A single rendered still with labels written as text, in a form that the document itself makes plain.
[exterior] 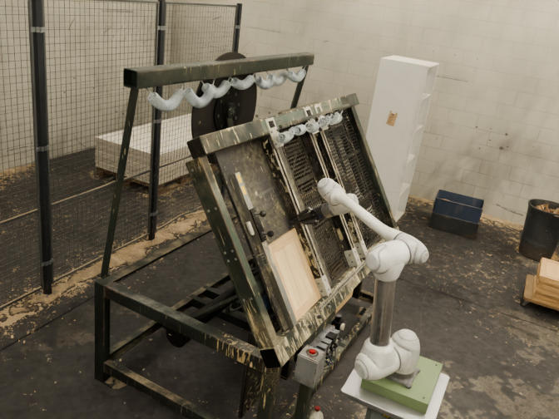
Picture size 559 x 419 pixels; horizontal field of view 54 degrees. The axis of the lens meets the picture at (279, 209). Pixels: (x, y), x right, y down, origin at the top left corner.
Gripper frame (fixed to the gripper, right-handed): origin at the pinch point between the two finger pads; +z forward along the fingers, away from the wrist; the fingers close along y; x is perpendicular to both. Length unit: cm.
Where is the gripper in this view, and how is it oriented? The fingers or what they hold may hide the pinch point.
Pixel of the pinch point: (294, 221)
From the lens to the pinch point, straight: 330.0
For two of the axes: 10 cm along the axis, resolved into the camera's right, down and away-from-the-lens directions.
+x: -1.7, 6.2, -7.7
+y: -5.1, -7.2, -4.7
